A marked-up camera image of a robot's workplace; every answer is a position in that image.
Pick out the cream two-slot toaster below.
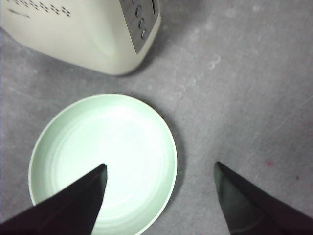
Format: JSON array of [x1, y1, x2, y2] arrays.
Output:
[[0, 0, 162, 76]]

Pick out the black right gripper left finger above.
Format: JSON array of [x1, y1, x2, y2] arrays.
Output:
[[0, 163, 108, 235]]

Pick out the pale green round plate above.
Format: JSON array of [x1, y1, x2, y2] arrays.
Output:
[[28, 94, 178, 235]]

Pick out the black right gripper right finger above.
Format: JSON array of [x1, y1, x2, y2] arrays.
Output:
[[214, 161, 313, 235]]

